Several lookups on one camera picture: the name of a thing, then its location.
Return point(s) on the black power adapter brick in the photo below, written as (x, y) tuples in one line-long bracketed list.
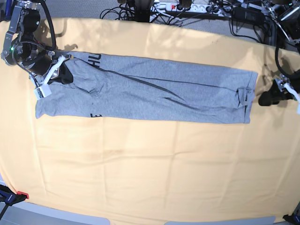
[(244, 15)]

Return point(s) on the yellow table cloth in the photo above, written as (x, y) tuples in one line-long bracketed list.
[(135, 172)]

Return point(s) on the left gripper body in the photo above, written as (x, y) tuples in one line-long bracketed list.
[(286, 89)]

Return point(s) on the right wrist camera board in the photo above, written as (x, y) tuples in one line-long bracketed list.
[(42, 91)]

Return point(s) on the grey t-shirt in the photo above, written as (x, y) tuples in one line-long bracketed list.
[(150, 89)]

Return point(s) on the white power strip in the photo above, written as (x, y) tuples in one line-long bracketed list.
[(195, 10)]

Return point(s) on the black central post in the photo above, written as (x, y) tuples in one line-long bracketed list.
[(142, 10)]

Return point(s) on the blue pole top left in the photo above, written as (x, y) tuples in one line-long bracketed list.
[(6, 14)]

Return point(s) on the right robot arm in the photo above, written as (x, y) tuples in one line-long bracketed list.
[(22, 49)]

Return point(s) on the blue clamp with red tip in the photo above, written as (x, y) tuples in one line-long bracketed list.
[(10, 198)]

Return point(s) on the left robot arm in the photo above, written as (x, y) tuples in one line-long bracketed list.
[(285, 15)]

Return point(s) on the blue clamp at right corner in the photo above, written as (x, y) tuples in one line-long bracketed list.
[(294, 218)]

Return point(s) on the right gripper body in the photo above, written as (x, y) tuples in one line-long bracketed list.
[(40, 68)]

